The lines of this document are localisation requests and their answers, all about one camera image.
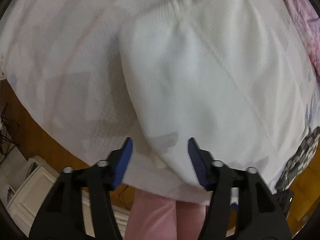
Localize white cabinet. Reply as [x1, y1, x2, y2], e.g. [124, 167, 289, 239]
[5, 156, 130, 237]

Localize white knit garment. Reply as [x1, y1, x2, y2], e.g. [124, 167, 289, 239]
[119, 0, 317, 187]

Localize pink floral quilt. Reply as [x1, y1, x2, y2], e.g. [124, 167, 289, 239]
[284, 0, 319, 77]

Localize pink trousers of person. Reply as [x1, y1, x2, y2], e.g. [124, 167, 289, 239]
[124, 189, 206, 240]

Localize grey white checkered garment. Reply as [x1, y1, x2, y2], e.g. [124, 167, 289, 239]
[275, 126, 319, 192]

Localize white patterned bed blanket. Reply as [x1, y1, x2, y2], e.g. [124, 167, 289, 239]
[0, 0, 320, 207]

